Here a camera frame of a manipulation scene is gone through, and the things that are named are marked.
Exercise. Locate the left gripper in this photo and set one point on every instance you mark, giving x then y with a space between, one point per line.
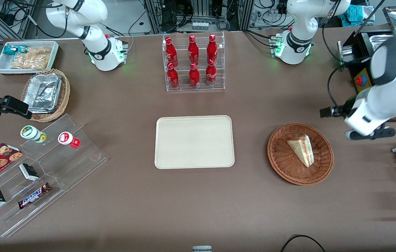
347 104

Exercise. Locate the triangle sandwich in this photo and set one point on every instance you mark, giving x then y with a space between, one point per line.
302 150

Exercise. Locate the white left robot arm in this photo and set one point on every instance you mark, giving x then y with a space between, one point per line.
394 98

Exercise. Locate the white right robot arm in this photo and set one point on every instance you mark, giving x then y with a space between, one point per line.
97 52

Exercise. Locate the wicker basket with foil trays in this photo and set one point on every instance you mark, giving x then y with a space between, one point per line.
64 94

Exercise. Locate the round brown wicker basket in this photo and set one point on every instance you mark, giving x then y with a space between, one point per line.
285 164

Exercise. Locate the cream plastic serving tray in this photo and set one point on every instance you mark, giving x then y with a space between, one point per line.
194 141

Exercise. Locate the green lid white cup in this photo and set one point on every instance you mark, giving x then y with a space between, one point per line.
29 132

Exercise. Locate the aluminium foil container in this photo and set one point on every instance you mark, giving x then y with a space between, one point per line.
43 92

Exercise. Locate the red emergency stop button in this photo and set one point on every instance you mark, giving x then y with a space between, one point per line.
360 80

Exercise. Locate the white rectangular snack bin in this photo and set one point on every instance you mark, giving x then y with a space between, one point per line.
3 64

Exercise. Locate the clear bag of crackers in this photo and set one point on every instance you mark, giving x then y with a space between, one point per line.
32 58

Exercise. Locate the teal snack packet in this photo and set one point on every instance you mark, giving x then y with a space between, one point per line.
11 49

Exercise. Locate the red lid cup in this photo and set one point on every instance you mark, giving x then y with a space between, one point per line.
66 138

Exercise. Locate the black food warmer cabinet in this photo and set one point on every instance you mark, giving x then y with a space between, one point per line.
360 49

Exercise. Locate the clear acrylic stepped stand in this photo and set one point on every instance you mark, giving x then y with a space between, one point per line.
75 164

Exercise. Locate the steel warmer pan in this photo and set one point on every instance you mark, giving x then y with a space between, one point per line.
380 38

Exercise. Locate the snickers chocolate bar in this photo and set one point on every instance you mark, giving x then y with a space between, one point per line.
34 196

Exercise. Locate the cyan plastic bag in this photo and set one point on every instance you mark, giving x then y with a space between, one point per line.
357 14

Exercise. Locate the red cola bottle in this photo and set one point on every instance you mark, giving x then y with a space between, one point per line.
194 76
171 51
193 50
212 49
211 74
173 77

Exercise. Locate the clear acrylic bottle rack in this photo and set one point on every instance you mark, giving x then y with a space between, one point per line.
183 85

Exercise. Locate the white power strip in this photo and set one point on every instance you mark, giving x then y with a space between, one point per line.
200 26

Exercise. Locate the grey device at table edge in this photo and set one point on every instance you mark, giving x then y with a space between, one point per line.
202 249

